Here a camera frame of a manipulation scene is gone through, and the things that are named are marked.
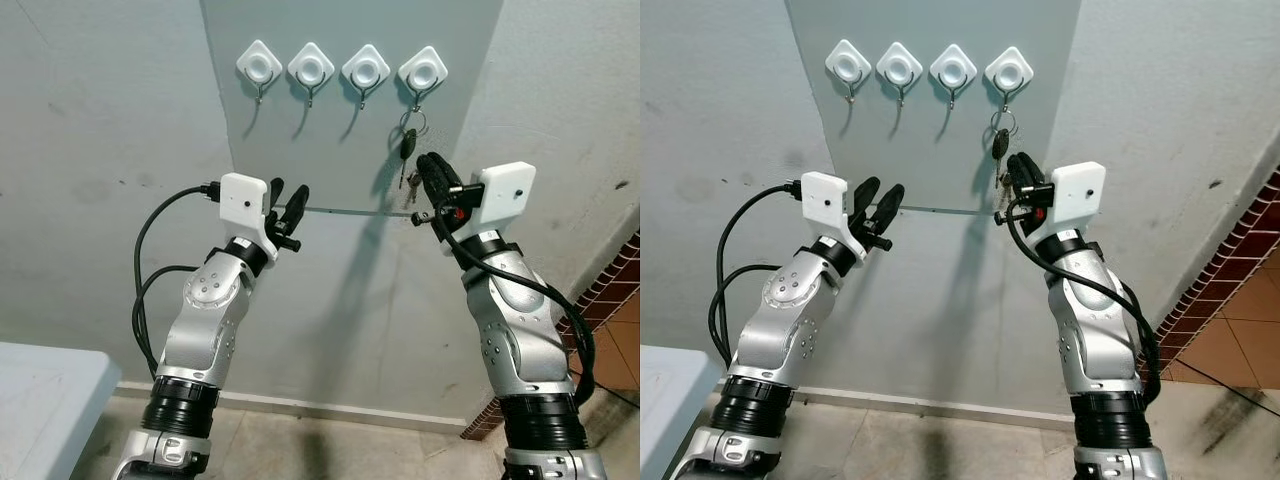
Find bunch of keys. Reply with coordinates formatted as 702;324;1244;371
989;107;1020;216
397;106;431;209

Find white plastic folding table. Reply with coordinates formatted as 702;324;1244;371
640;345;723;480
0;342;109;480

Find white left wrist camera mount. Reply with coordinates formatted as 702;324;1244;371
800;172;862;264
218;173;277;264

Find grey wall panel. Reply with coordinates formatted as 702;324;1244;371
785;0;1081;215
200;0;504;216

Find white square wall hook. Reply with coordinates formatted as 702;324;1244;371
398;45;448;112
877;41;924;107
237;39;284;101
288;41;336;107
929;43;979;110
825;39;873;101
341;43;392;110
984;46;1035;112

